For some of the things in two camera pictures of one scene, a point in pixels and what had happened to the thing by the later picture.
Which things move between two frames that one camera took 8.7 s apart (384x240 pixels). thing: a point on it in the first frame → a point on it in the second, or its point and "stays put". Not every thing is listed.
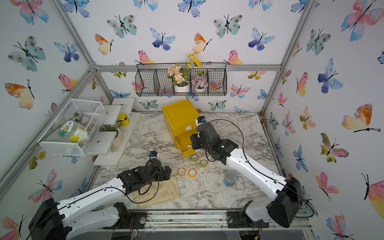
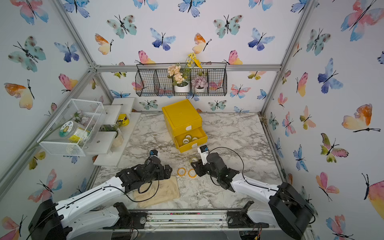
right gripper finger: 196,142 → 199,168
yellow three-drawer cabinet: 180,118 stays put
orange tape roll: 181,172 stays put
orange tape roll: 192,173 stays put
